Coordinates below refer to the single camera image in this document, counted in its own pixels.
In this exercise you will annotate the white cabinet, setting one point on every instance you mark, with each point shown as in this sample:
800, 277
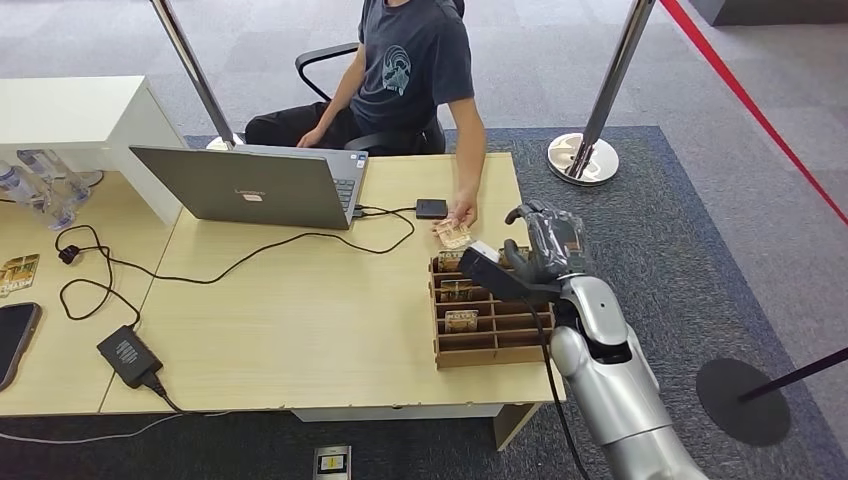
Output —
66, 106

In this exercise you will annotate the black power adapter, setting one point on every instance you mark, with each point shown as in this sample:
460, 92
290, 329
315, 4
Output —
129, 356

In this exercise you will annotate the person's right hand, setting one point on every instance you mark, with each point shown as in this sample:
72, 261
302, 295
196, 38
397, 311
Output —
310, 138

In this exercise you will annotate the black office chair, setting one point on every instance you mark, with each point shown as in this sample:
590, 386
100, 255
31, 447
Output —
430, 139

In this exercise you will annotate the grey laptop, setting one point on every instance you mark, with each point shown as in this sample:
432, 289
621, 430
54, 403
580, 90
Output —
252, 185

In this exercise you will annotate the black smartphone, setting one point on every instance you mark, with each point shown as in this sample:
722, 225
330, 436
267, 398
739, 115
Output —
14, 344

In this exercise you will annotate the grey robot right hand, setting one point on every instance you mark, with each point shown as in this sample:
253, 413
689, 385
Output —
556, 242

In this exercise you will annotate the hotel key card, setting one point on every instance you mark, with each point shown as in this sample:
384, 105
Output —
456, 235
462, 321
457, 291
449, 260

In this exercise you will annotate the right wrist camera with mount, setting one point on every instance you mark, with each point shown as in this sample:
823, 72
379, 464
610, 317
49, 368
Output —
484, 272

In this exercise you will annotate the wooden card organizer box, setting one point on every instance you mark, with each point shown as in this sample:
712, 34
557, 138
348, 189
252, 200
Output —
497, 344

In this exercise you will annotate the person's right forearm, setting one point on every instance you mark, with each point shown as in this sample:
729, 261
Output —
334, 106

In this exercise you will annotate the chrome stanchion with round base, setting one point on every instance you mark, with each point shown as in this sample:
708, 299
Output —
192, 66
583, 169

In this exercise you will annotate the dark grey low platform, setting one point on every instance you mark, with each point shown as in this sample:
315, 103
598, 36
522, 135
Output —
762, 12

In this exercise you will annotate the red barrier belt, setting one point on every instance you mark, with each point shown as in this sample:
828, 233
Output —
748, 99

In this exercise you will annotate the hotel cards stack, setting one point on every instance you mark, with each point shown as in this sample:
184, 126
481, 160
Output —
18, 275

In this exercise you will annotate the black card reader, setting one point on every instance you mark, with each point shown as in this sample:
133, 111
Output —
431, 208

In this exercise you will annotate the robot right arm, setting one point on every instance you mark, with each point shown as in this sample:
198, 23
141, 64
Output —
609, 384

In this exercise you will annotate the floor socket box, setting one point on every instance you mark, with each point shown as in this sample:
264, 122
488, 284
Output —
331, 464

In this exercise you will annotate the person's left hand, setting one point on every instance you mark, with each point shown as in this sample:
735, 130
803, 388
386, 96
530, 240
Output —
464, 210

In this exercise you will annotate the person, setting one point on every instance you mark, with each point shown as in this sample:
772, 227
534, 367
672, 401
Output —
411, 66

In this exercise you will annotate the black stanchion with flat base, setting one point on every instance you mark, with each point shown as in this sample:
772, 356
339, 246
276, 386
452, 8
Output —
742, 404

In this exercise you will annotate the person's left forearm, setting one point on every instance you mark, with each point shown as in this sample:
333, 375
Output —
476, 166

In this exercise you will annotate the clear plastic water bottle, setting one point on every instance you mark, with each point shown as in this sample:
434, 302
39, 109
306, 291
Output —
53, 173
26, 192

